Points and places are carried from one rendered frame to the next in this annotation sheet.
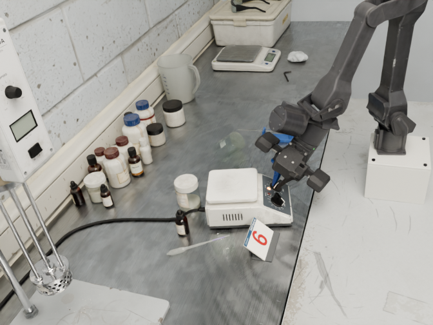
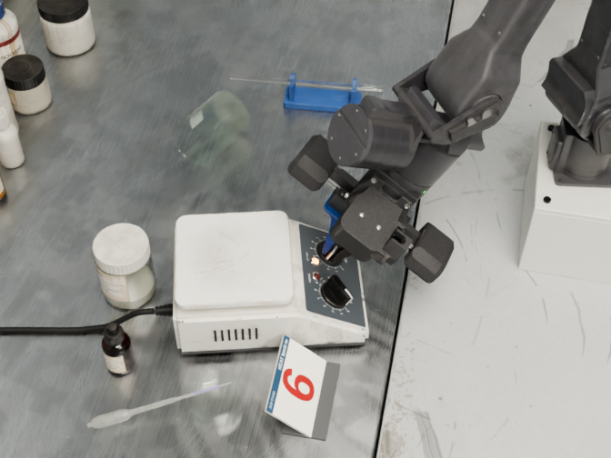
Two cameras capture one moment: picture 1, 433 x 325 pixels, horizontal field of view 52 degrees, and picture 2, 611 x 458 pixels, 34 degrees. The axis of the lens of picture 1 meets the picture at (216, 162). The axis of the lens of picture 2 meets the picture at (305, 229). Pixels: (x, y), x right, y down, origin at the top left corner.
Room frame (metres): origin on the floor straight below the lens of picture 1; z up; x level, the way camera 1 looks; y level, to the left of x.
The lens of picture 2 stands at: (0.18, 0.04, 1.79)
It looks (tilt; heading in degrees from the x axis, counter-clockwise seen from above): 50 degrees down; 347
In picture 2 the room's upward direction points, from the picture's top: 1 degrees clockwise
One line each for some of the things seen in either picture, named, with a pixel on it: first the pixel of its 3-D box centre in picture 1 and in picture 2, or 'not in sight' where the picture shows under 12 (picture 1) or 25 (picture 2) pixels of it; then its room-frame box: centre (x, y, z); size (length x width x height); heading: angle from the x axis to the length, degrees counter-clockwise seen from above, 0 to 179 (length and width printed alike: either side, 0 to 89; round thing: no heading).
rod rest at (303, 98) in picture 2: (277, 134); (323, 92); (1.13, -0.19, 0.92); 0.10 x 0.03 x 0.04; 71
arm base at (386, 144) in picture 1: (390, 137); (585, 145); (0.86, -0.42, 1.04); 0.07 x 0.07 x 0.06; 75
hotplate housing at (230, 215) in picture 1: (244, 198); (259, 283); (0.83, -0.06, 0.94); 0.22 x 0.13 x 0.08; 82
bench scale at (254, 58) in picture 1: (246, 57); not in sight; (1.75, -0.18, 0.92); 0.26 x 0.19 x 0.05; 67
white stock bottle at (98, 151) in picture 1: (103, 162); not in sight; (1.07, 0.32, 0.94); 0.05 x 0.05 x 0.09
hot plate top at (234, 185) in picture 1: (232, 185); (233, 258); (0.83, -0.03, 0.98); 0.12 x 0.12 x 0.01; 82
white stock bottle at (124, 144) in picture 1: (125, 153); not in sight; (1.09, 0.26, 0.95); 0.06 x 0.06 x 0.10
